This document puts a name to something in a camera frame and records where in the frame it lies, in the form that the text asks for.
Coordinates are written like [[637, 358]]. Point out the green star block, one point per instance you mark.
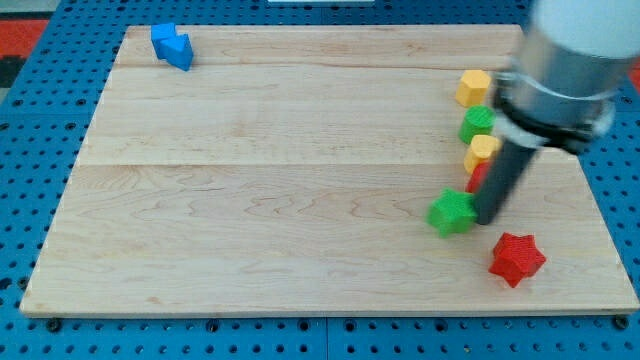
[[451, 212]]

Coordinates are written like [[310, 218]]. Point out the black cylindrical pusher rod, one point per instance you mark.
[[503, 175]]

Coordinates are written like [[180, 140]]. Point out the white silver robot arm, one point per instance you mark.
[[559, 87]]

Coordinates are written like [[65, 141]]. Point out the red circle block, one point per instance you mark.
[[477, 177]]

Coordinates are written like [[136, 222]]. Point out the red star block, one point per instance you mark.
[[516, 257]]

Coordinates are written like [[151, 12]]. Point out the light wooden board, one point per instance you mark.
[[288, 174]]

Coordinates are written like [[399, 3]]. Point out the yellow heart block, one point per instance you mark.
[[482, 148]]

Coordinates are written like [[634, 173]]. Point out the green cylinder block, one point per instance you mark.
[[478, 120]]

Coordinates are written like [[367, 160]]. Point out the yellow hexagon block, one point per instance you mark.
[[472, 88]]

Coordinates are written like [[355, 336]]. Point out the blue triangle block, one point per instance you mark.
[[177, 51]]

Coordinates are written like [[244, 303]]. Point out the blue cube block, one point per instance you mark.
[[159, 33]]

